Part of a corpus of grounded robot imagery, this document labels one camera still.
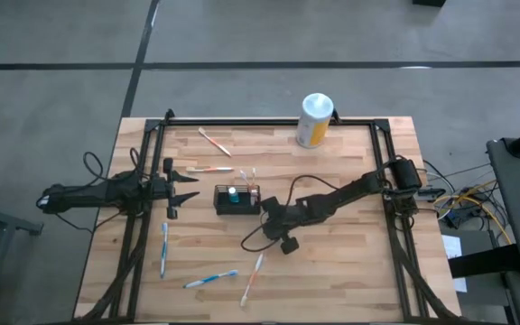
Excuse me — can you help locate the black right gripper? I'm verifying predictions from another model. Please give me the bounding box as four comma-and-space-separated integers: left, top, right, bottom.
259, 196, 301, 255

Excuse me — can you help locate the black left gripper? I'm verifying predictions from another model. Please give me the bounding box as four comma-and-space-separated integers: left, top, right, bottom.
162, 157, 201, 221

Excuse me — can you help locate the white canister with yellow label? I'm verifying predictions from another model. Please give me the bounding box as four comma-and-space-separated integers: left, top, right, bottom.
295, 92, 335, 150

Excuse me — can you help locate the blue and white toothbrush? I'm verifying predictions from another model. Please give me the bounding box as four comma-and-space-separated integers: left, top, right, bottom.
159, 221, 170, 280
181, 268, 240, 291

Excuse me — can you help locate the white paper sheet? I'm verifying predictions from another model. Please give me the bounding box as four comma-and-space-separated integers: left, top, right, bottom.
440, 234, 469, 293

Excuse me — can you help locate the blue-lit electronics box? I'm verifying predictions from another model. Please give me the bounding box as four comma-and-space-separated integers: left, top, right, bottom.
444, 210, 462, 229

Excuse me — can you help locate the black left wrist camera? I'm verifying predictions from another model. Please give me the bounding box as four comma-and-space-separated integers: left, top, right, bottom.
145, 179, 167, 200

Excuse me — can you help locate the black wire toothbrush holder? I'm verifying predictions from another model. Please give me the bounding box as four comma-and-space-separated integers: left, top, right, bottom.
213, 183, 262, 217

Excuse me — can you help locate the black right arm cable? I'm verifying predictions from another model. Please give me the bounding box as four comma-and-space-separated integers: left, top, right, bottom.
240, 174, 340, 253

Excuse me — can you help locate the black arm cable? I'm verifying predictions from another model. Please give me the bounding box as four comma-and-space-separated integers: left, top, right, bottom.
240, 174, 340, 253
81, 146, 153, 182

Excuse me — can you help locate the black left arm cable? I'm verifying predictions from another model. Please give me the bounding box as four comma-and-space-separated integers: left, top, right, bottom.
81, 146, 153, 182

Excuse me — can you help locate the yellow cable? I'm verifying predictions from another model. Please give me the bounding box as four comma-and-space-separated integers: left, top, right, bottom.
433, 180, 514, 245

